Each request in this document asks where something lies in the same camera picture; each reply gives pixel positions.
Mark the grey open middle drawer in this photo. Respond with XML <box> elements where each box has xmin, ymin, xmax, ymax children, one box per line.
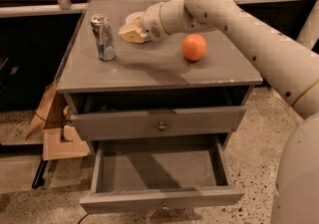
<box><xmin>80</xmin><ymin>134</ymin><xmax>244</xmax><ymax>214</ymax></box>

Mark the silver blue redbull can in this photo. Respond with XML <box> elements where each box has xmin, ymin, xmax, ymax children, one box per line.
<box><xmin>90</xmin><ymin>14</ymin><xmax>115</xmax><ymax>62</ymax></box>

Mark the grey drawer cabinet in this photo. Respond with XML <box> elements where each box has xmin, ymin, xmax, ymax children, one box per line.
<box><xmin>54</xmin><ymin>0</ymin><xmax>266</xmax><ymax>215</ymax></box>

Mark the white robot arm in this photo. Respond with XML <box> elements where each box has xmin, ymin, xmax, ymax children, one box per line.
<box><xmin>119</xmin><ymin>0</ymin><xmax>319</xmax><ymax>224</ymax></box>

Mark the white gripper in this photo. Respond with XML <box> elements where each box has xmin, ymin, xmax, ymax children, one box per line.
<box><xmin>119</xmin><ymin>2</ymin><xmax>169</xmax><ymax>44</ymax></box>

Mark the white diagonal pole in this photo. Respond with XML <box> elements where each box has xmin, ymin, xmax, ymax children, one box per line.
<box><xmin>297</xmin><ymin>0</ymin><xmax>319</xmax><ymax>50</ymax></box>

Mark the black cable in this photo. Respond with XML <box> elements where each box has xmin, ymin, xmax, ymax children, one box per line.
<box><xmin>31</xmin><ymin>108</ymin><xmax>72</xmax><ymax>125</ymax></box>

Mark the white ceramic bowl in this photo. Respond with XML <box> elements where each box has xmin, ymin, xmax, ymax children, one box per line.
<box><xmin>126</xmin><ymin>11</ymin><xmax>145</xmax><ymax>24</ymax></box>

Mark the orange fruit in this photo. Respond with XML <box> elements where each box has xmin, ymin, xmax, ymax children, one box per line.
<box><xmin>181</xmin><ymin>34</ymin><xmax>207</xmax><ymax>62</ymax></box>

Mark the grey upper drawer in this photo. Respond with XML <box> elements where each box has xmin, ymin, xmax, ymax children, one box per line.
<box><xmin>72</xmin><ymin>106</ymin><xmax>246</xmax><ymax>140</ymax></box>

